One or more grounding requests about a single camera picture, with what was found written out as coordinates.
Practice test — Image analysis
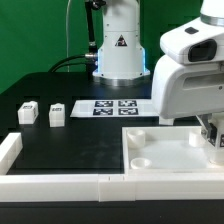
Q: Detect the white marker base plate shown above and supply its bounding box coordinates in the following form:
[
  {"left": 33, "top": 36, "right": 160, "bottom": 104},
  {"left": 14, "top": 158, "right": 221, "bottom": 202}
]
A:
[{"left": 71, "top": 99, "right": 157, "bottom": 118}]

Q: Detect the black cable bundle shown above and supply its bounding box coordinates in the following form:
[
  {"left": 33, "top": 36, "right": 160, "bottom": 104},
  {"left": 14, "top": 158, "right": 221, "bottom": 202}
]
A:
[{"left": 48, "top": 53, "right": 98, "bottom": 73}]

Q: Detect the white square tabletop part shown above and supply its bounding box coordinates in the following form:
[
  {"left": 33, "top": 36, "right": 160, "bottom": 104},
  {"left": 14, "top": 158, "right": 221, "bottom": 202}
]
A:
[{"left": 122, "top": 126, "right": 224, "bottom": 175}]

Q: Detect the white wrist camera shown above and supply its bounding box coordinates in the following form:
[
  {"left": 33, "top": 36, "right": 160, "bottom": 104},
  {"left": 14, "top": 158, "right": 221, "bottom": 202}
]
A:
[{"left": 160, "top": 18, "right": 224, "bottom": 65}]

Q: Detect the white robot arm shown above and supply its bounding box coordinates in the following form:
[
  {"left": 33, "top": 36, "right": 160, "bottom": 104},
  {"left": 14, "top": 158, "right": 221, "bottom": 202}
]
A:
[{"left": 85, "top": 0, "right": 224, "bottom": 147}]

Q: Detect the white U-shaped obstacle fence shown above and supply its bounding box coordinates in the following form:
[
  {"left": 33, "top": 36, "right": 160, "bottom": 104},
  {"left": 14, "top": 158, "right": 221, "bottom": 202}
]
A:
[{"left": 0, "top": 133, "right": 224, "bottom": 202}]

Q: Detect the grey thin cable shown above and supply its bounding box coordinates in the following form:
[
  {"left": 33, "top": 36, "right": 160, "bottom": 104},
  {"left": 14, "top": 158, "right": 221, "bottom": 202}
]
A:
[{"left": 65, "top": 0, "right": 73, "bottom": 73}]

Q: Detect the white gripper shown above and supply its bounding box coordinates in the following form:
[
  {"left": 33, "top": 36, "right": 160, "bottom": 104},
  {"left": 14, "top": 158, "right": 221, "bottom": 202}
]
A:
[{"left": 151, "top": 55, "right": 224, "bottom": 145}]

